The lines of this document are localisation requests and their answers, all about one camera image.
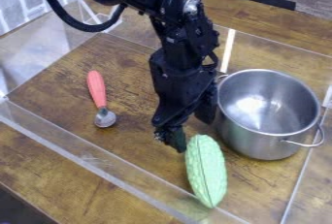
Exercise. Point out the silver metal pot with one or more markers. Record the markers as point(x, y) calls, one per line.
point(269, 111)

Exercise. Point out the clear acrylic enclosure walls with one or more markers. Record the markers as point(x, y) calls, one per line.
point(92, 175)

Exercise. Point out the orange handled metal scoop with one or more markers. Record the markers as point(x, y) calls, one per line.
point(107, 117)

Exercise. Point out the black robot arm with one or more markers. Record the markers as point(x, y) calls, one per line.
point(183, 66)

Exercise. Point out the clear acrylic triangular bracket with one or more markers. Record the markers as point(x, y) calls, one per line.
point(91, 17)

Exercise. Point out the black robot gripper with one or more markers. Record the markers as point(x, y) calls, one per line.
point(187, 92)

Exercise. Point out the green bitter gourd toy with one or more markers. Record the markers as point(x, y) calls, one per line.
point(207, 170)

